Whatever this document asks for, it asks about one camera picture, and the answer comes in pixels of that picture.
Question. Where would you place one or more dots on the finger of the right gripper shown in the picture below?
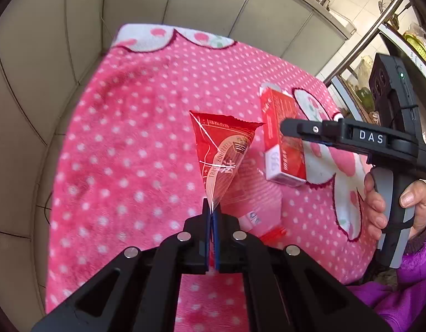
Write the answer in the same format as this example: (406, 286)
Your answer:
(311, 131)

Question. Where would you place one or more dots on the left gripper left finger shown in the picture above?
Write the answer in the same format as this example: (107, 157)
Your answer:
(137, 290)

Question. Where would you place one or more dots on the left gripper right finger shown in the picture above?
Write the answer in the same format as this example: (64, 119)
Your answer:
(287, 290)

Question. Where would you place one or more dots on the red snack wrapper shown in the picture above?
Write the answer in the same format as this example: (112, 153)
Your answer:
(222, 142)

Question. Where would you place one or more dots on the purple sleeve forearm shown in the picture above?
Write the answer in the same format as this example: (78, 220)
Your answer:
(401, 306)

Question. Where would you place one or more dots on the kitchen counter cabinets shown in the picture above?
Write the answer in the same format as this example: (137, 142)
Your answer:
(48, 48)

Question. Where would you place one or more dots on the person right hand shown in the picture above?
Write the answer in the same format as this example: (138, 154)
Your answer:
(413, 196)

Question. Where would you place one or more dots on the green bell pepper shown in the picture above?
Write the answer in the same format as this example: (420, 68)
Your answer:
(366, 98)

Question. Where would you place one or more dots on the metal shelf rack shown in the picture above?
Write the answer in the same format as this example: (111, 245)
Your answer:
(395, 45)

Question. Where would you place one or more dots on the pink polka dot blanket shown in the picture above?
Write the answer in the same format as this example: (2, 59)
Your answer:
(128, 173)

